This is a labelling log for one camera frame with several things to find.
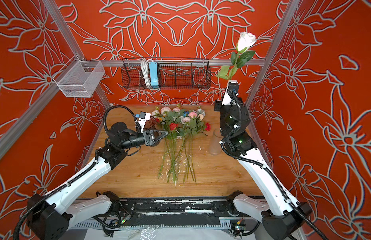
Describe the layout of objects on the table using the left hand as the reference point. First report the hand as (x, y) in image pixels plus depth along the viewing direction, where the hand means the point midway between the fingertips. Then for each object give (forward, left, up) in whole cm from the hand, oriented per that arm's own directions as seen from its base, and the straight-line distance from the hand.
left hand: (166, 133), depth 63 cm
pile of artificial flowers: (+26, -5, -28) cm, 38 cm away
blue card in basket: (+41, +13, +2) cm, 43 cm away
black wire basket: (+50, +3, -2) cm, 50 cm away
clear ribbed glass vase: (+10, -27, -27) cm, 39 cm away
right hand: (+13, -24, +16) cm, 32 cm away
